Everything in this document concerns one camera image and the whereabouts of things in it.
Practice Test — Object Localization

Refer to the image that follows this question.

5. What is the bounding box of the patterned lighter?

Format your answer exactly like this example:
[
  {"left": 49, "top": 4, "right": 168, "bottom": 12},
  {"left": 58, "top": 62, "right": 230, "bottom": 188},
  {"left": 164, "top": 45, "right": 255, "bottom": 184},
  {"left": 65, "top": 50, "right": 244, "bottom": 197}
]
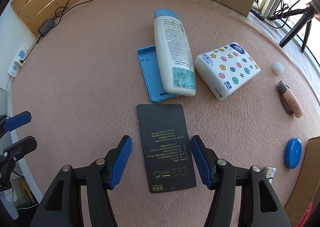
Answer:
[{"left": 264, "top": 167, "right": 276, "bottom": 183}]

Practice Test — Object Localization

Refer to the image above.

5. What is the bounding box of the blue round tape measure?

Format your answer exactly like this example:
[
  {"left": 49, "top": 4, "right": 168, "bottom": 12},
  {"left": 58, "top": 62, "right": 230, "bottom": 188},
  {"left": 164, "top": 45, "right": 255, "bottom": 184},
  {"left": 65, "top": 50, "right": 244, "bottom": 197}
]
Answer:
[{"left": 284, "top": 138, "right": 302, "bottom": 169}]

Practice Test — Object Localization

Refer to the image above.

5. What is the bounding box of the dark grey card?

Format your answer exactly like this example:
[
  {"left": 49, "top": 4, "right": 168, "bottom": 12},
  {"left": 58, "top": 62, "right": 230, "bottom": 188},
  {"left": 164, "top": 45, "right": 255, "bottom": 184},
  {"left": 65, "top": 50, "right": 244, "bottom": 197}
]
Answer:
[{"left": 137, "top": 104, "right": 196, "bottom": 193}]

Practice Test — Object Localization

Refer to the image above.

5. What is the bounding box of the patterned tissue pack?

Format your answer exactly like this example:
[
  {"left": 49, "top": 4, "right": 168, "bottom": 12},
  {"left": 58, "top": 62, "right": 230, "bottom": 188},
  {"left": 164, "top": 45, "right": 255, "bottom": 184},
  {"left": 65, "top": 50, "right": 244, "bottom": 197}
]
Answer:
[{"left": 194, "top": 42, "right": 260, "bottom": 100}]

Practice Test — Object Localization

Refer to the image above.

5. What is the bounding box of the blue plastic phone stand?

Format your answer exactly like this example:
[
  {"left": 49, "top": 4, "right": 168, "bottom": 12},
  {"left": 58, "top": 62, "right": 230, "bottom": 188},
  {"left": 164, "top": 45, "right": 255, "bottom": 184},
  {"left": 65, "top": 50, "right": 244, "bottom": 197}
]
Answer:
[{"left": 137, "top": 45, "right": 179, "bottom": 103}]

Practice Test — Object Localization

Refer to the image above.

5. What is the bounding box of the white sunscreen bottle blue cap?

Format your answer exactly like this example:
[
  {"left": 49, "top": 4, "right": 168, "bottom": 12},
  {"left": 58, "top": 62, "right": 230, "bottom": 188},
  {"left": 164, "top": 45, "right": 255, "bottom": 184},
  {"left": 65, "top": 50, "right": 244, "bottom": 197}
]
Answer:
[{"left": 154, "top": 9, "right": 197, "bottom": 97}]

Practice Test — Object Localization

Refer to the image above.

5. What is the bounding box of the red cloth pouch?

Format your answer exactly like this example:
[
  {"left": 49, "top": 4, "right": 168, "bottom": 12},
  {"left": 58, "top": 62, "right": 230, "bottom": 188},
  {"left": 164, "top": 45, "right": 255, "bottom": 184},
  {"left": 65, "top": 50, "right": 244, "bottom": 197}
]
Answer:
[{"left": 297, "top": 201, "right": 313, "bottom": 227}]

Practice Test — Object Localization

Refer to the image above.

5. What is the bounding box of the cardboard box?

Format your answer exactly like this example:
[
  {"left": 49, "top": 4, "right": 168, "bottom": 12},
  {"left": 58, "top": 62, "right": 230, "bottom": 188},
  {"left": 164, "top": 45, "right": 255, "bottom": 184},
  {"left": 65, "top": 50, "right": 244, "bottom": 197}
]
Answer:
[{"left": 285, "top": 137, "right": 319, "bottom": 226}]

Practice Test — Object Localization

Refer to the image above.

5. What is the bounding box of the white small cap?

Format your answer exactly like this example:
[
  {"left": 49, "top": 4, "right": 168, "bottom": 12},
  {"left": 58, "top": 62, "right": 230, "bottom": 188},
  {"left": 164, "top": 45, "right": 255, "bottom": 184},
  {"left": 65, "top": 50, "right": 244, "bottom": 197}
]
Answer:
[{"left": 272, "top": 62, "right": 285, "bottom": 76}]

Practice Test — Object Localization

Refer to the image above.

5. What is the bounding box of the checkered bed sheet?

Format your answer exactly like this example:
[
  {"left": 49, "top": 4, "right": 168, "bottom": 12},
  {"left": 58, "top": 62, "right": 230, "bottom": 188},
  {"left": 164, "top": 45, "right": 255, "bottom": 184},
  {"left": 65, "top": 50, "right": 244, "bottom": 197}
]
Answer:
[{"left": 245, "top": 13, "right": 319, "bottom": 102}]

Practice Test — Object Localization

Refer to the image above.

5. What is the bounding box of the black tripod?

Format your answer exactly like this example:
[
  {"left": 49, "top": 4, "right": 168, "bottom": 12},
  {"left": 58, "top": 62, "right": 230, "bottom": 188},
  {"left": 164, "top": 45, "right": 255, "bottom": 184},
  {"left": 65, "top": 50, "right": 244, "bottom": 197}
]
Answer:
[{"left": 279, "top": 4, "right": 317, "bottom": 52}]

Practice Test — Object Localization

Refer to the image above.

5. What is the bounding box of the white wall socket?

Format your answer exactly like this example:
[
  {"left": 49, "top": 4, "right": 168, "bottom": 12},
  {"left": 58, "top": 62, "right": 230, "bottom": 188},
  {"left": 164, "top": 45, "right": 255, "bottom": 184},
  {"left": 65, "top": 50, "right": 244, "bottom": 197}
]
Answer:
[{"left": 7, "top": 47, "right": 27, "bottom": 78}]

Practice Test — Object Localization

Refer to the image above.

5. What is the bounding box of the black power adapter with cable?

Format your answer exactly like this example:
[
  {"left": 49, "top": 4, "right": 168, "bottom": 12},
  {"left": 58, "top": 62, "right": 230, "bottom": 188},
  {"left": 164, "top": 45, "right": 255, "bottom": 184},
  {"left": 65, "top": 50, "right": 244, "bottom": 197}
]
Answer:
[{"left": 20, "top": 0, "right": 94, "bottom": 65}]

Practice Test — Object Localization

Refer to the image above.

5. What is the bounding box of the black inline cable controller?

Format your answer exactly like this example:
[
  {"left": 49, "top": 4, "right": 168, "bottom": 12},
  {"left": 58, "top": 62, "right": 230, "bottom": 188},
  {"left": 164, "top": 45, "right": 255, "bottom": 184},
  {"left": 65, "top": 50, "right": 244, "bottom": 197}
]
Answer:
[{"left": 250, "top": 8, "right": 265, "bottom": 21}]

